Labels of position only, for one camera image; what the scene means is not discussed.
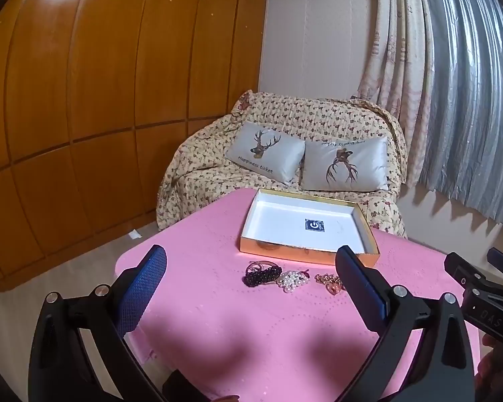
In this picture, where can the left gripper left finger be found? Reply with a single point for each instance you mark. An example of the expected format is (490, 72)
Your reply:
(60, 368)

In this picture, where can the left silver deer cushion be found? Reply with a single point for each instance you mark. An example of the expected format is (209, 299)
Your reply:
(265, 151)

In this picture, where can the right hand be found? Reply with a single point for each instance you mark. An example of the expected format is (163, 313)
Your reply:
(489, 376)

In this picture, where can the blue sticker in box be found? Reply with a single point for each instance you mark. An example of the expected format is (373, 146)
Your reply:
(314, 225)

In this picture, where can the wooden wardrobe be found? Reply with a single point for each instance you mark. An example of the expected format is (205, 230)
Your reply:
(95, 98)

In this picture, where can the right silver antler cushion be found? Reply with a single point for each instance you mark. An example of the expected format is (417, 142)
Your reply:
(345, 166)

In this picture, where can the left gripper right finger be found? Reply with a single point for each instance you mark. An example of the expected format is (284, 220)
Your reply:
(441, 368)

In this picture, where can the silver grey curtain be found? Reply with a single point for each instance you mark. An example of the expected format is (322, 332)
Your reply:
(464, 155)

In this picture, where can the white paper scrap on floor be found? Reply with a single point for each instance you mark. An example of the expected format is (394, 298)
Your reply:
(134, 235)

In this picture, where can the floral covered sofa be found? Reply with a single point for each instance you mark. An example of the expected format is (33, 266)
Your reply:
(199, 172)

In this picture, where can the orange shallow cardboard box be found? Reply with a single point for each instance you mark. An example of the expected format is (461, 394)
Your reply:
(275, 227)

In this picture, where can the floral beige curtain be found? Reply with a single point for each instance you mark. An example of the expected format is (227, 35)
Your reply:
(399, 74)

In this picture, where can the pink tablecloth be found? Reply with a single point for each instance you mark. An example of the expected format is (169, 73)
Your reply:
(260, 344)

